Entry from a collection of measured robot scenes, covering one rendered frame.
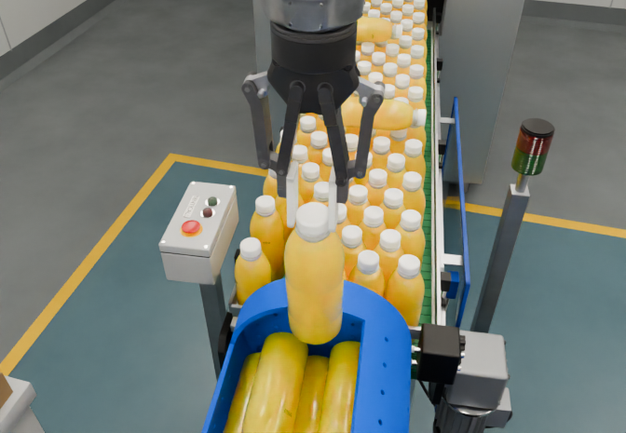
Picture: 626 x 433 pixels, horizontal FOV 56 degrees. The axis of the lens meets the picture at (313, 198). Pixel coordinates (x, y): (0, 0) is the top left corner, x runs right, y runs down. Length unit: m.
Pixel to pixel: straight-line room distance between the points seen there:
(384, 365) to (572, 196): 2.48
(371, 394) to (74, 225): 2.38
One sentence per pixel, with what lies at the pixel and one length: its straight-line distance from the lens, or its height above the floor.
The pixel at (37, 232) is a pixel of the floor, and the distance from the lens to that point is 3.05.
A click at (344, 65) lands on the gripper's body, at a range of 0.51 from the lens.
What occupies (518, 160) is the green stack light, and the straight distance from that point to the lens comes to 1.25.
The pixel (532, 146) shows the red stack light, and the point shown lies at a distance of 1.22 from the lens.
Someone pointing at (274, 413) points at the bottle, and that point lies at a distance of 0.84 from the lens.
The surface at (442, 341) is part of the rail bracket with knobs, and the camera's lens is 1.12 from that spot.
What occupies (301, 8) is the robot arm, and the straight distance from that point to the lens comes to 0.48.
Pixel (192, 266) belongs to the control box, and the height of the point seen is 1.05.
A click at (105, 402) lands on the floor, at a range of 2.31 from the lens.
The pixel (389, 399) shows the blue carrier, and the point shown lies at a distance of 0.82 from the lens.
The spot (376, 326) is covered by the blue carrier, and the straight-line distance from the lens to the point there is 0.86.
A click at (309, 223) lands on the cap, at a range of 0.64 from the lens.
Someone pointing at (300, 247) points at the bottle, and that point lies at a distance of 0.66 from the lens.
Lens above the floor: 1.88
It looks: 40 degrees down
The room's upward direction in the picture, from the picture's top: straight up
